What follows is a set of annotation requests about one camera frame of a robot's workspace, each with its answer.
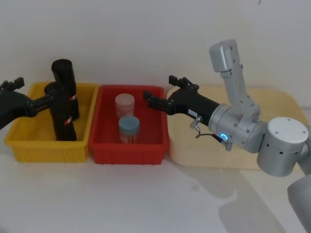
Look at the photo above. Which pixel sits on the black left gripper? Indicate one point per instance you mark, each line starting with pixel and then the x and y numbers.
pixel 14 104

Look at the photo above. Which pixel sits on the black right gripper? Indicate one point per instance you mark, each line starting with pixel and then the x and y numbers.
pixel 192 104

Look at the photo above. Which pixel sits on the black cylinder with red label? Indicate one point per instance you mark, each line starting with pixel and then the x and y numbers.
pixel 63 121
pixel 66 77

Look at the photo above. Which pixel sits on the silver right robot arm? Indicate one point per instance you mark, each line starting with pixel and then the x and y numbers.
pixel 279 145

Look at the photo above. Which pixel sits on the yellow plastic bin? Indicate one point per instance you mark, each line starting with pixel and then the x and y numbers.
pixel 36 136

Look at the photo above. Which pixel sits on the clear jar with pink lid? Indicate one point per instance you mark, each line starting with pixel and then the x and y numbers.
pixel 124 104

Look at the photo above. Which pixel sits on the clear jar with blue lid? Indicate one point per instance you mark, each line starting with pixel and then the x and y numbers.
pixel 129 131

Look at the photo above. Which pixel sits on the red plastic bin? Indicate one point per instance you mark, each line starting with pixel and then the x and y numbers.
pixel 145 150

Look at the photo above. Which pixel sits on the cream rounded tray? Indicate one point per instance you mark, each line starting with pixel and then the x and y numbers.
pixel 199 150

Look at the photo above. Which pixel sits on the white table cloth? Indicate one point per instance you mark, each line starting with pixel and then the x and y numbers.
pixel 121 196

